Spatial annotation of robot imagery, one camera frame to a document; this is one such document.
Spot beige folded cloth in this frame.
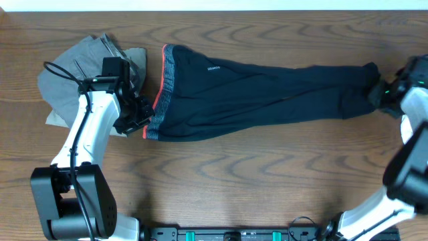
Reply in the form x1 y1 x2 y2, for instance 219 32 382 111
45 48 146 128

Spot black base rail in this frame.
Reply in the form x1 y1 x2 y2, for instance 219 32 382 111
140 216 401 241

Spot black leggings with orange waistband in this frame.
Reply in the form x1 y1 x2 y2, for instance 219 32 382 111
143 44 381 142

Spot folded grey trousers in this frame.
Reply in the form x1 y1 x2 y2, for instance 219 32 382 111
37 33 140 130

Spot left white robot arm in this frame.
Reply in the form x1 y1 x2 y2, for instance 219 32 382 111
30 76 151 240

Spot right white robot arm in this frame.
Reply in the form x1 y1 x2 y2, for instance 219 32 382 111
323 70 427 240

